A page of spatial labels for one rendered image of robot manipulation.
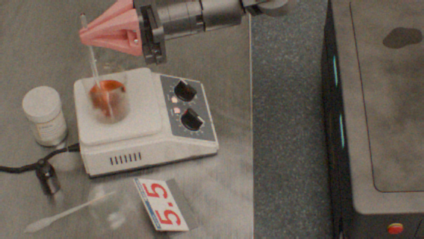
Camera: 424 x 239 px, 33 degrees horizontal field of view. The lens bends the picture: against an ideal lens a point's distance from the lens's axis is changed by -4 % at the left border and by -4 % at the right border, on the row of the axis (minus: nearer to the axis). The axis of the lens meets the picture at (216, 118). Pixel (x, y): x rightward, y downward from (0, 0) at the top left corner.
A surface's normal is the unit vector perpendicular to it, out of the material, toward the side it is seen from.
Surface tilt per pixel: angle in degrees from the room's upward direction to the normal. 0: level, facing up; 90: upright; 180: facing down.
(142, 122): 0
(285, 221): 0
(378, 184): 0
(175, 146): 90
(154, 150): 90
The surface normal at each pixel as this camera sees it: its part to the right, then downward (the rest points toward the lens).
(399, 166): -0.02, -0.60
